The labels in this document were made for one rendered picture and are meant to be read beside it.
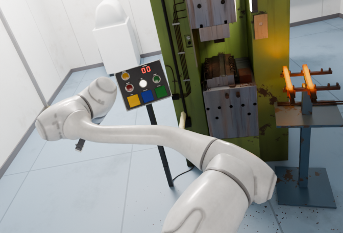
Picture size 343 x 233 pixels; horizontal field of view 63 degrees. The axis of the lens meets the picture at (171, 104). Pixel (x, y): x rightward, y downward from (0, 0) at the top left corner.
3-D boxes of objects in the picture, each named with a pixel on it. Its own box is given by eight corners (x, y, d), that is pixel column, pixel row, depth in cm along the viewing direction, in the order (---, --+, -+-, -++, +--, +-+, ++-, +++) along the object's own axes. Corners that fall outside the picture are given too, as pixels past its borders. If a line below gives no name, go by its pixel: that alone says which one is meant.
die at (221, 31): (230, 37, 186) (228, 23, 182) (200, 42, 190) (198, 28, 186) (227, 20, 222) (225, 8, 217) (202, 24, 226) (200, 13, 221)
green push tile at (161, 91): (167, 95, 196) (164, 85, 196) (157, 98, 195) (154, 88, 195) (167, 95, 198) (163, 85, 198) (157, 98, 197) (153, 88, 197)
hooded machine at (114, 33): (141, 60, 558) (123, -6, 495) (140, 71, 511) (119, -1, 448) (111, 67, 562) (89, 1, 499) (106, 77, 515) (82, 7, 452)
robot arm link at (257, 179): (223, 126, 76) (195, 157, 68) (289, 156, 67) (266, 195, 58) (220, 159, 84) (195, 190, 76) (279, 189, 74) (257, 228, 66)
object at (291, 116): (345, 127, 173) (345, 124, 172) (276, 127, 185) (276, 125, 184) (334, 101, 197) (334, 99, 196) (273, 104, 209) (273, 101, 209)
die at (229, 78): (235, 84, 204) (234, 73, 200) (207, 87, 208) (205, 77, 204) (231, 62, 239) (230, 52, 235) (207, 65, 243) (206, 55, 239)
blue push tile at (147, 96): (154, 99, 195) (151, 89, 194) (144, 102, 194) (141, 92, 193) (154, 99, 197) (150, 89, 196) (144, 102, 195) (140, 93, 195)
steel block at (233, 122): (259, 135, 218) (256, 85, 196) (210, 139, 225) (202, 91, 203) (250, 99, 265) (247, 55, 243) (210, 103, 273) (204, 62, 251)
